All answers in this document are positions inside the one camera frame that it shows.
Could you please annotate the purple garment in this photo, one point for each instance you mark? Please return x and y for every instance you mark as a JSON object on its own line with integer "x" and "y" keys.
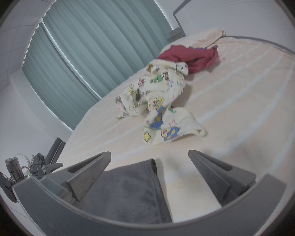
{"x": 201, "y": 48}

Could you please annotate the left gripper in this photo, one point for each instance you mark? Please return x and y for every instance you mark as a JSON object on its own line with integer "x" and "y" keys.
{"x": 42, "y": 172}

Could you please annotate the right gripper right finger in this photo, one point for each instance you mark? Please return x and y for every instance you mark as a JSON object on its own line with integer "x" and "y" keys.
{"x": 226, "y": 181}

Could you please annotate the pale pink garment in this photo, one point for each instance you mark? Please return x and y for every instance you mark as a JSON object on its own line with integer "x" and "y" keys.
{"x": 221, "y": 58}

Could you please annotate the black T-shirt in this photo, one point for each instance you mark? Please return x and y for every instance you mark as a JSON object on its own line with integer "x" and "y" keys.
{"x": 127, "y": 193}

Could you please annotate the blue-green curtain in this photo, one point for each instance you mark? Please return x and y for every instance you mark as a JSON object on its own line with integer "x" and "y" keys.
{"x": 56, "y": 87}
{"x": 108, "y": 33}

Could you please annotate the dark red garment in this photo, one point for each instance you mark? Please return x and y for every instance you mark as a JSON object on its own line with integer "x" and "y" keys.
{"x": 194, "y": 58}

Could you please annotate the dark grey garment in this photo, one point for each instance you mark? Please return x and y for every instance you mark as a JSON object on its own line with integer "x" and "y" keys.
{"x": 38, "y": 158}

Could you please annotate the bed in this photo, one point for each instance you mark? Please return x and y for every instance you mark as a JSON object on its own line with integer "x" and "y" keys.
{"x": 236, "y": 107}

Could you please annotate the white printed pyjama top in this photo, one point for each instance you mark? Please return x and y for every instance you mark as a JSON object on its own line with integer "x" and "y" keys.
{"x": 159, "y": 90}

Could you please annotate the grey bedside table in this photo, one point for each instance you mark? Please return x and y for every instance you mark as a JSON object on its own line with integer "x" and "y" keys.
{"x": 176, "y": 33}

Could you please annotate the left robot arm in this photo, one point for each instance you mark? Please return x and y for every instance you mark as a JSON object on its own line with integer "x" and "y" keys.
{"x": 12, "y": 168}

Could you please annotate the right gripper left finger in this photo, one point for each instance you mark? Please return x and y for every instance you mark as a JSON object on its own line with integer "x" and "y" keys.
{"x": 88, "y": 176}

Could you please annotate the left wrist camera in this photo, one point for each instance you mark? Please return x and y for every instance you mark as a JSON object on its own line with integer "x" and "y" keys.
{"x": 34, "y": 171}

